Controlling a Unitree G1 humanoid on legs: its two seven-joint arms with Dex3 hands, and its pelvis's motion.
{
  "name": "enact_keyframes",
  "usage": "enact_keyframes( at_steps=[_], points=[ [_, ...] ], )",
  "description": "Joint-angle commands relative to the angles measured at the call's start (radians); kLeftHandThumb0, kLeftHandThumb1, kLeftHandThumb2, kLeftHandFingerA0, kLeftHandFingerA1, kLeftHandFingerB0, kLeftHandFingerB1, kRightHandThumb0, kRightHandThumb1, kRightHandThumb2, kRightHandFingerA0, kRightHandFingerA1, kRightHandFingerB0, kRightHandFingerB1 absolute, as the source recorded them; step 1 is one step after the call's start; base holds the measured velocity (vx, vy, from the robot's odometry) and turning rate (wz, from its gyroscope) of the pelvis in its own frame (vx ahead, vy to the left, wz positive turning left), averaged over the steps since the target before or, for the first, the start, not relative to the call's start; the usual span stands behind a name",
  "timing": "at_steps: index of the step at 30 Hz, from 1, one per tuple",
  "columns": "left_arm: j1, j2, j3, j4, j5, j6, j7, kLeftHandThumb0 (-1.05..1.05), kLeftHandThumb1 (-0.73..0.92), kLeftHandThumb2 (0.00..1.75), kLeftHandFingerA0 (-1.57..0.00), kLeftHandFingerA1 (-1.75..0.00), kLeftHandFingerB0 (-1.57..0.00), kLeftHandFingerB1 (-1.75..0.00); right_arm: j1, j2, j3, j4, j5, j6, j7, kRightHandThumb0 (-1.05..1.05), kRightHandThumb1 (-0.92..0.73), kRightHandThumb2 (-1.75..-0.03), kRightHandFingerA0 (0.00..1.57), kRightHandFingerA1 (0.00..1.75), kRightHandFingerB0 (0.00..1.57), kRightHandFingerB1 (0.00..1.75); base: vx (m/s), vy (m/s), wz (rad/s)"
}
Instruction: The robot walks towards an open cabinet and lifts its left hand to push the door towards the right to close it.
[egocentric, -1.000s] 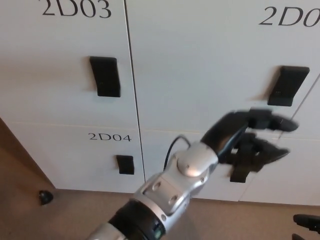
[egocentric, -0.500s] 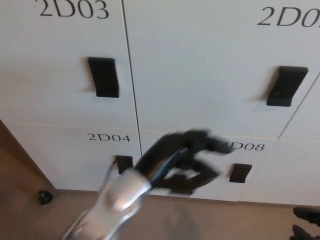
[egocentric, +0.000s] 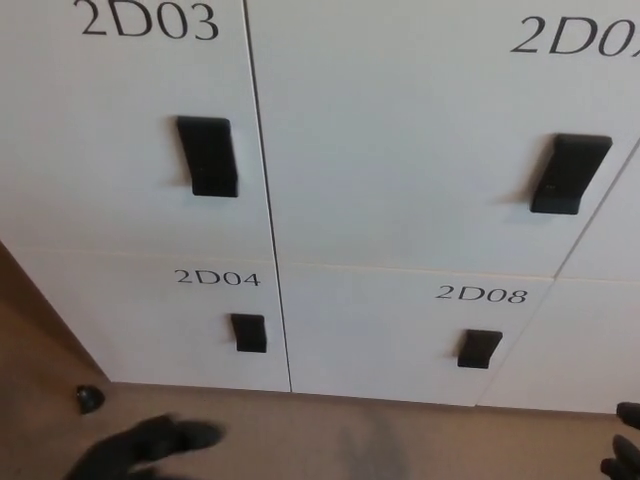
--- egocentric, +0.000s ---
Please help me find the black handle of door 2D03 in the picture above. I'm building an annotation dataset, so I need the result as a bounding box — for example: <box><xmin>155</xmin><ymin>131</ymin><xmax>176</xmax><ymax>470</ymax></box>
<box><xmin>175</xmin><ymin>115</ymin><xmax>240</xmax><ymax>199</ymax></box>

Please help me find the black handle of door 2D07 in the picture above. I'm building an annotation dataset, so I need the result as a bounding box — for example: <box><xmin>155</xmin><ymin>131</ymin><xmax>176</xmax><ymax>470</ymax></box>
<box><xmin>529</xmin><ymin>132</ymin><xmax>614</xmax><ymax>216</ymax></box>

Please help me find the white locker door 2D07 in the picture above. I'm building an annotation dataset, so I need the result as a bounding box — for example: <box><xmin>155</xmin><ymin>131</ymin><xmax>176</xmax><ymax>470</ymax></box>
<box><xmin>243</xmin><ymin>0</ymin><xmax>640</xmax><ymax>280</ymax></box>

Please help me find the white locker door 2D08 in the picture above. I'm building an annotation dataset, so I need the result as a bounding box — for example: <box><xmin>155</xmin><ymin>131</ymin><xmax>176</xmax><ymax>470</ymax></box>
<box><xmin>276</xmin><ymin>261</ymin><xmax>560</xmax><ymax>408</ymax></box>

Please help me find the white locker door 2D03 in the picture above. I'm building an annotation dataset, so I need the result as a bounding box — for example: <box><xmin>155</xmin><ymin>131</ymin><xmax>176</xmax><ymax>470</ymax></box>
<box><xmin>0</xmin><ymin>0</ymin><xmax>275</xmax><ymax>265</ymax></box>

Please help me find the black handle of door 2D08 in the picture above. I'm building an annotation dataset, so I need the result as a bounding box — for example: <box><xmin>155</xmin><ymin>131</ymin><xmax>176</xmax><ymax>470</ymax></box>
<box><xmin>456</xmin><ymin>328</ymin><xmax>504</xmax><ymax>371</ymax></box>

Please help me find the black floor door stopper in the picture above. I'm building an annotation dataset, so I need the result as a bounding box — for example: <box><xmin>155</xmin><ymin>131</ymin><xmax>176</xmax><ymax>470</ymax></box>
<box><xmin>75</xmin><ymin>384</ymin><xmax>107</xmax><ymax>416</ymax></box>

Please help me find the black handle of door 2D04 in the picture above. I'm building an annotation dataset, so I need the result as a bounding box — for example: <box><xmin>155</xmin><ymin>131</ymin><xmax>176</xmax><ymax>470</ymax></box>
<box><xmin>229</xmin><ymin>312</ymin><xmax>267</xmax><ymax>354</ymax></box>

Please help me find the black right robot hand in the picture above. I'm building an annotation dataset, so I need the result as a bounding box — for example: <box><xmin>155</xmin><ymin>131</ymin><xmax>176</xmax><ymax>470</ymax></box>
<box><xmin>599</xmin><ymin>400</ymin><xmax>640</xmax><ymax>480</ymax></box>

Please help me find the white unnumbered short locker door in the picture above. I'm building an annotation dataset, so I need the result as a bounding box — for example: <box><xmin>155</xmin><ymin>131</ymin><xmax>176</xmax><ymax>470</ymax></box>
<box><xmin>473</xmin><ymin>276</ymin><xmax>640</xmax><ymax>417</ymax></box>

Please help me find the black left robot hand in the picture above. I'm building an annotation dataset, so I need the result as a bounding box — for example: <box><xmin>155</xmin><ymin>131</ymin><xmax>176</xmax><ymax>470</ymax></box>
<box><xmin>67</xmin><ymin>413</ymin><xmax>227</xmax><ymax>480</ymax></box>

